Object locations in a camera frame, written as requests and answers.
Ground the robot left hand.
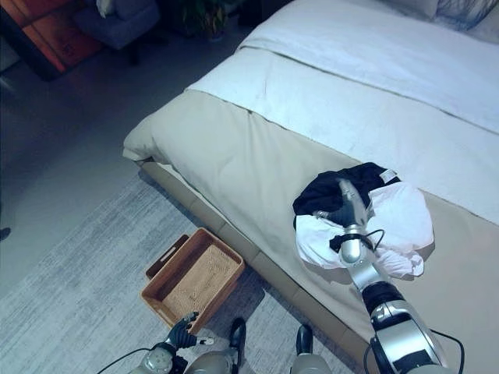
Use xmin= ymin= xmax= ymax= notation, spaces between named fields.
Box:
xmin=167 ymin=311 xmax=216 ymax=351

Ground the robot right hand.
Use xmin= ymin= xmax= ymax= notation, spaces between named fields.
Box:
xmin=313 ymin=177 xmax=373 ymax=231

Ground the black garment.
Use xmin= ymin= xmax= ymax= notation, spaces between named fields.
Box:
xmin=292 ymin=162 xmax=402 ymax=251

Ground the white garment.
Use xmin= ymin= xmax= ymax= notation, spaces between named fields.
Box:
xmin=295 ymin=179 xmax=436 ymax=280

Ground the robot left leg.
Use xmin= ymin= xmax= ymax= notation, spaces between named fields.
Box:
xmin=184 ymin=316 xmax=248 ymax=374

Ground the robot leg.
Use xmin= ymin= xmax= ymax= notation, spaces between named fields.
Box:
xmin=184 ymin=316 xmax=248 ymax=374
xmin=289 ymin=324 xmax=333 ymax=374

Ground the woven brown basket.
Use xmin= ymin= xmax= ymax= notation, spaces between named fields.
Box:
xmin=140 ymin=228 xmax=246 ymax=335

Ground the grey patterned rug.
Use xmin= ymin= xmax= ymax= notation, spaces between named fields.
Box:
xmin=0 ymin=175 xmax=359 ymax=374

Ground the beige blanket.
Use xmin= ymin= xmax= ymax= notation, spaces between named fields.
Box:
xmin=122 ymin=89 xmax=499 ymax=374

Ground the robot right leg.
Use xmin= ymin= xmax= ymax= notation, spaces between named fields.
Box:
xmin=289 ymin=324 xmax=333 ymax=374

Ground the white duvet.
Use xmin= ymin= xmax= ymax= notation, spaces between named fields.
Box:
xmin=184 ymin=0 xmax=499 ymax=228

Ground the blue patterned pillow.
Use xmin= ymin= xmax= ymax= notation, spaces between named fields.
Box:
xmin=431 ymin=0 xmax=499 ymax=33

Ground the potted green plant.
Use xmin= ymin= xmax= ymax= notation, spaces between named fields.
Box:
xmin=174 ymin=0 xmax=237 ymax=42

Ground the blue-grey armchair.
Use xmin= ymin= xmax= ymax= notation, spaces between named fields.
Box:
xmin=73 ymin=0 xmax=161 ymax=65

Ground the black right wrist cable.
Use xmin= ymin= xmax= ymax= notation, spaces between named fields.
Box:
xmin=360 ymin=228 xmax=386 ymax=252

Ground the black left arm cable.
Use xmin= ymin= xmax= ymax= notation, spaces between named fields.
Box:
xmin=96 ymin=348 xmax=151 ymax=374

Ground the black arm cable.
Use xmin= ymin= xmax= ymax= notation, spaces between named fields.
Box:
xmin=363 ymin=330 xmax=465 ymax=374
xmin=96 ymin=348 xmax=151 ymax=374

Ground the bed with beige frame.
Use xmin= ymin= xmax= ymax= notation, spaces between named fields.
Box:
xmin=122 ymin=0 xmax=499 ymax=374

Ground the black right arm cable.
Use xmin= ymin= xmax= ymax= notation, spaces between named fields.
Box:
xmin=363 ymin=330 xmax=465 ymax=374

